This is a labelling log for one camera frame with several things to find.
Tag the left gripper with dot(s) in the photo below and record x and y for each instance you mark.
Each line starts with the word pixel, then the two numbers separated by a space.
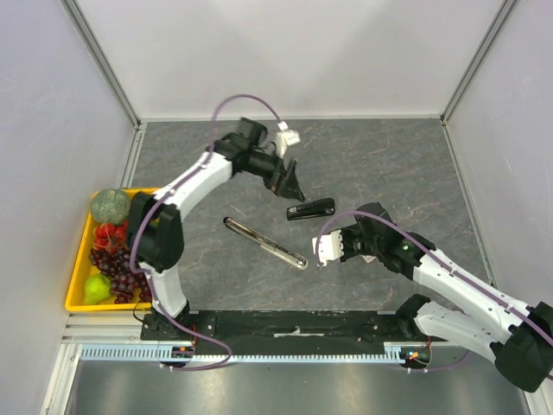
pixel 284 182

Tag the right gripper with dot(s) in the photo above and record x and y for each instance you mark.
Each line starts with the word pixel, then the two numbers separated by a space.
pixel 350 247

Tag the silver and black stapler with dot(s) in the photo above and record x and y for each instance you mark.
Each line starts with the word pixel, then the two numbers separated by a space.
pixel 269 245

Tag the red white staple box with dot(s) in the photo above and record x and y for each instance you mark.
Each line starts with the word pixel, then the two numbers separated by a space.
pixel 368 259

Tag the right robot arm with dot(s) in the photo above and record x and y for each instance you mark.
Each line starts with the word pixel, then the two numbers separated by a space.
pixel 515 336

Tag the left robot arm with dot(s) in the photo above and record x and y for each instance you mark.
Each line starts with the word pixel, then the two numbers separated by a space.
pixel 155 232

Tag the green striped melon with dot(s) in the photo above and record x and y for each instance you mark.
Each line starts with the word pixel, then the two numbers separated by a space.
pixel 110 206

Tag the red cherry tomato cluster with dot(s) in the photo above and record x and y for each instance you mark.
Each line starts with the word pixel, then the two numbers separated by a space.
pixel 109 237

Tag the purple grape bunch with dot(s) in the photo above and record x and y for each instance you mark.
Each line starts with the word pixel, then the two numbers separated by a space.
pixel 126 286

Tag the green pear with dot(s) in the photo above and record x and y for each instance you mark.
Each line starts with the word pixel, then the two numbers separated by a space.
pixel 97 289

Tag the yellow plastic bin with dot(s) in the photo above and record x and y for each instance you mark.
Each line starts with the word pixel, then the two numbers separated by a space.
pixel 82 271

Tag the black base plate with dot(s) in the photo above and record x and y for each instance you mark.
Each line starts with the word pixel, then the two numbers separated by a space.
pixel 235 326

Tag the grey cable duct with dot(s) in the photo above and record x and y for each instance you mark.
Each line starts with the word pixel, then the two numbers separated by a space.
pixel 185 352

